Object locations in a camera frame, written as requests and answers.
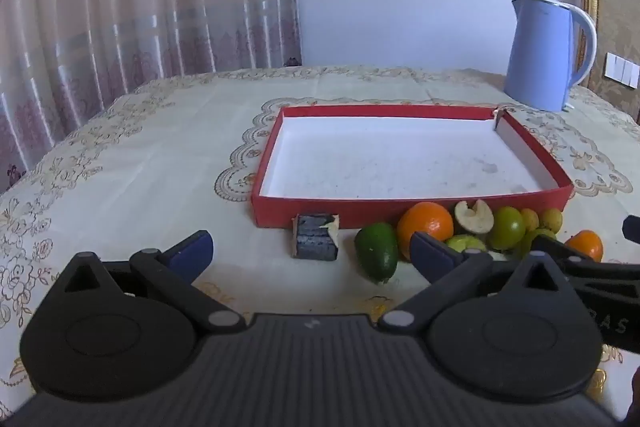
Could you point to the white wall switch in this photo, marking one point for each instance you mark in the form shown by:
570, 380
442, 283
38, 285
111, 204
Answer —
622, 69

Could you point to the small yellow citrus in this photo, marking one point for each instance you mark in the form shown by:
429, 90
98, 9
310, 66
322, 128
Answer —
530, 219
552, 219

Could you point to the pink patterned curtain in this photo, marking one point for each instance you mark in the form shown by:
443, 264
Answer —
125, 7

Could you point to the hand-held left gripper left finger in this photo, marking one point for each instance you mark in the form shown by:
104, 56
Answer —
192, 253

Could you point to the orange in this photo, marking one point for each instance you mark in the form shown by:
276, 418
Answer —
425, 219
586, 244

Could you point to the bitten green cucumber piece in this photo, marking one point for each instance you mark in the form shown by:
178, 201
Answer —
465, 243

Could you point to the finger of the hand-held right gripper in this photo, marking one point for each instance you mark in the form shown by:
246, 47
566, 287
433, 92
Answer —
633, 229
560, 251

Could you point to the blue electric kettle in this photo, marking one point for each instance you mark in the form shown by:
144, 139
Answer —
537, 57

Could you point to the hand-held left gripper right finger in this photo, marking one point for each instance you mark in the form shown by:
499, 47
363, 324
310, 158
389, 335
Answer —
431, 254

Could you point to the red cardboard box tray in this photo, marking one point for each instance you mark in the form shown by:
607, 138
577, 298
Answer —
380, 157

